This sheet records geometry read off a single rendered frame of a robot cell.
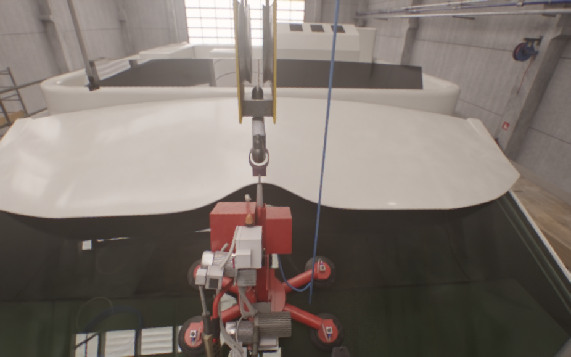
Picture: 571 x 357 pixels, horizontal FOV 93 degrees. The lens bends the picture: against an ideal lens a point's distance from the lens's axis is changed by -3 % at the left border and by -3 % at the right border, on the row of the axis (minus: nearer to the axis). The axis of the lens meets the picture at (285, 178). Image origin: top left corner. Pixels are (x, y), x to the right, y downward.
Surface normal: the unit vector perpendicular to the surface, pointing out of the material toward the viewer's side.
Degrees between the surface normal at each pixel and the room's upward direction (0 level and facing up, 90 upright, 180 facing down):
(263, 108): 90
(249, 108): 90
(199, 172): 21
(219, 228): 70
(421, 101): 90
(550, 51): 90
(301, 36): 61
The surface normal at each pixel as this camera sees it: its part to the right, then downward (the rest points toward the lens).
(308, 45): 0.07, 0.00
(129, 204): 0.02, -0.65
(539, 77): 0.07, 0.49
